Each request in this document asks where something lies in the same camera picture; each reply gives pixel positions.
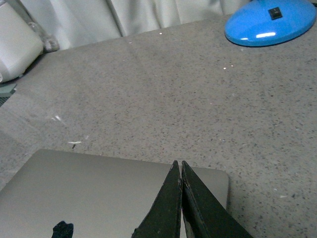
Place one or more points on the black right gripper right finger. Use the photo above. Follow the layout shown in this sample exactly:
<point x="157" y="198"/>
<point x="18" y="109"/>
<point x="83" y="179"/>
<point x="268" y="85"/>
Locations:
<point x="203" y="214"/>

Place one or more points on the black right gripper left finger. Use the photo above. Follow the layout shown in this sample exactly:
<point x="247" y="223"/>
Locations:
<point x="164" y="217"/>

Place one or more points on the grey laptop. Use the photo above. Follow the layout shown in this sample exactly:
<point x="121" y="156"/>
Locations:
<point x="102" y="197"/>

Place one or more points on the blue lamp base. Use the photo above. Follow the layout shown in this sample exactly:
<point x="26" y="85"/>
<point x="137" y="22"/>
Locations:
<point x="251" y="25"/>

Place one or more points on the grey-green slotted rack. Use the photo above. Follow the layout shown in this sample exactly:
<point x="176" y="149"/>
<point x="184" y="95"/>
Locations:
<point x="6" y="91"/>

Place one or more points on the clear plastic bag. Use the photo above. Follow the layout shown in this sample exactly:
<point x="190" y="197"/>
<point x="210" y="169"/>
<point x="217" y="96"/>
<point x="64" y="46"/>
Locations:
<point x="50" y="43"/>

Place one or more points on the white curtain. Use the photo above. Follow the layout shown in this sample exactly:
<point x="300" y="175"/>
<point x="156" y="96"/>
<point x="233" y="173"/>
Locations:
<point x="76" y="23"/>

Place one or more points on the white round appliance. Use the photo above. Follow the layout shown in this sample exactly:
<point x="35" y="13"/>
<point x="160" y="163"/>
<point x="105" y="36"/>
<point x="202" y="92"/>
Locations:
<point x="19" y="44"/>

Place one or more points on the black lamp switch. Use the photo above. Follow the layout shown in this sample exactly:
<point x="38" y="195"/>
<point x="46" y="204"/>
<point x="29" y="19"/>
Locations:
<point x="275" y="13"/>

